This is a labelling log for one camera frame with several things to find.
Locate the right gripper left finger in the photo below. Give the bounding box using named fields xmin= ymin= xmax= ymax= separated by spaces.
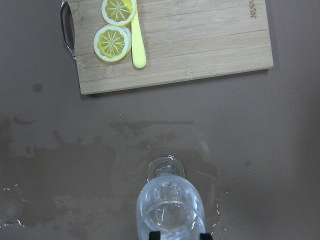
xmin=148 ymin=231 xmax=161 ymax=240

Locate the yellow plastic knife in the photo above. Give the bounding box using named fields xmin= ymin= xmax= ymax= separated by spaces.
xmin=122 ymin=9 xmax=147 ymax=69

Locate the lemon slice near handle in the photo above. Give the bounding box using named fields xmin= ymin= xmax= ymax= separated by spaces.
xmin=93 ymin=24 xmax=132 ymax=62

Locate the wooden cutting board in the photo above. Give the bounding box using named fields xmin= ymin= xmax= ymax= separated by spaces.
xmin=68 ymin=0 xmax=274 ymax=95

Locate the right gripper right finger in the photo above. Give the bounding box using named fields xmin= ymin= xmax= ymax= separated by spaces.
xmin=199 ymin=233 xmax=213 ymax=240

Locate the clear wine glass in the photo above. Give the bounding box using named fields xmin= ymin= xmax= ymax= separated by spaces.
xmin=136 ymin=156 xmax=206 ymax=240

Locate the lemon slice middle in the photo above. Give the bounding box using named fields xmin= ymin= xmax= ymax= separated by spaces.
xmin=101 ymin=0 xmax=137 ymax=26

